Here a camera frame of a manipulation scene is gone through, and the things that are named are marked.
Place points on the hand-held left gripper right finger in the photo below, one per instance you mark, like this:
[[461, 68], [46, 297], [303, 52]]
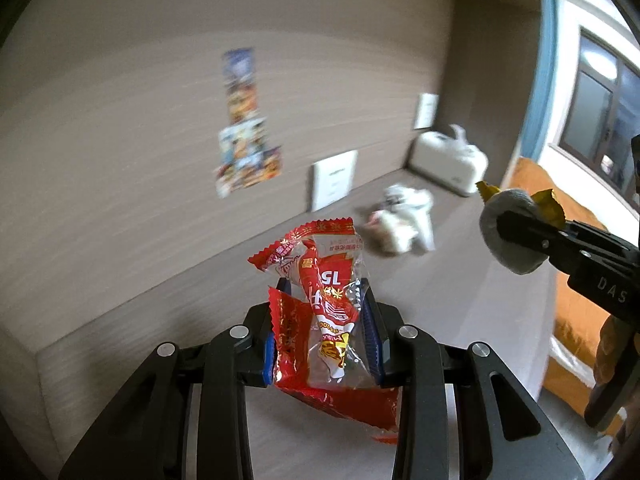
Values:
[[373, 345]]

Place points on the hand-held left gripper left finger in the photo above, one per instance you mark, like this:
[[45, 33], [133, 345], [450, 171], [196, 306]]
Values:
[[269, 360]]

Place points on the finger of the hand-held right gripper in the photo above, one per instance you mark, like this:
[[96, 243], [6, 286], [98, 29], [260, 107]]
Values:
[[530, 235]]

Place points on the grey plush toy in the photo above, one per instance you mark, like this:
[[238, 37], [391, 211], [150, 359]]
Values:
[[520, 199]]

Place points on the red and clear wrapper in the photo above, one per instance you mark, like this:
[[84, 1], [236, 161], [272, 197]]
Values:
[[320, 280]]

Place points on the person's right hand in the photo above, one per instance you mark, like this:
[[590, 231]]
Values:
[[612, 345]]

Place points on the orange blanket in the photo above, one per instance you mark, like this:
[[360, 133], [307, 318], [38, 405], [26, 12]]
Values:
[[575, 310]]

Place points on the white tissue box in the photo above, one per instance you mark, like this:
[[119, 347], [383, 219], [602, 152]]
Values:
[[450, 165]]

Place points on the white tissue sheet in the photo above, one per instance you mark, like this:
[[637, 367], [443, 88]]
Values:
[[457, 134]]

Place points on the white crumpled wrapper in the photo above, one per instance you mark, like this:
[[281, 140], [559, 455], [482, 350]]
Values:
[[407, 199]]

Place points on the dark framed window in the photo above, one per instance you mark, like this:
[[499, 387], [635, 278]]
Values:
[[595, 110]]

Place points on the blue curtain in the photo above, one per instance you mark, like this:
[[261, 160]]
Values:
[[540, 70]]

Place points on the strip of colourful stickers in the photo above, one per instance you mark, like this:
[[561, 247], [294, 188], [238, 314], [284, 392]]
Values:
[[245, 130]]

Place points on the wooden shelf unit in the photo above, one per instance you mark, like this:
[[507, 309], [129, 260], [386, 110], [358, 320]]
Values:
[[125, 110]]

